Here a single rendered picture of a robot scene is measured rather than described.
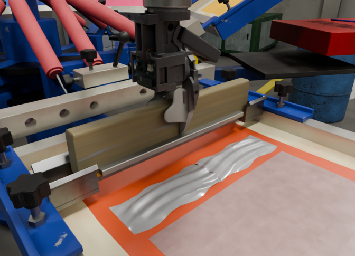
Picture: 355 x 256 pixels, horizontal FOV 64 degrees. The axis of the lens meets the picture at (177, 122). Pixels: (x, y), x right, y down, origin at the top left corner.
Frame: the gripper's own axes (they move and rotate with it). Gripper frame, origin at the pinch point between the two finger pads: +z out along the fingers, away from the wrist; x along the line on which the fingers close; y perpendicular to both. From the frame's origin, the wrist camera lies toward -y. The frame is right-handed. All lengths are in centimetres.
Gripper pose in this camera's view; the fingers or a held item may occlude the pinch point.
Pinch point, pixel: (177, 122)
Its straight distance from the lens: 53.7
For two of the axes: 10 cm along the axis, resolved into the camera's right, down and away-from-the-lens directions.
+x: 6.6, 3.2, -6.8
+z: 0.0, 9.0, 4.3
